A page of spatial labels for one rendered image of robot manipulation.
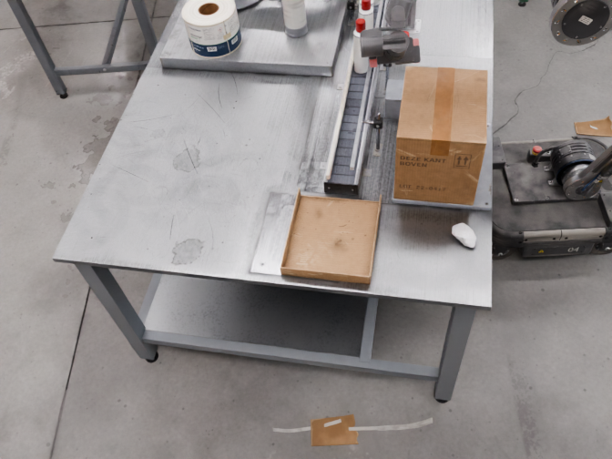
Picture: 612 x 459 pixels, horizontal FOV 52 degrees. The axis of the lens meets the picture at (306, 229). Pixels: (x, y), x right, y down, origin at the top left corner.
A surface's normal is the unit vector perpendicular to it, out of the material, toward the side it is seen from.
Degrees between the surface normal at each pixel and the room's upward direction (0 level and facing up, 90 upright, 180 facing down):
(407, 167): 90
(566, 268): 0
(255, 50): 0
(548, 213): 0
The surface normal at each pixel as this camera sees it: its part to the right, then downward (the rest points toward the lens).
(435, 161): -0.18, 0.80
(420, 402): -0.08, -0.59
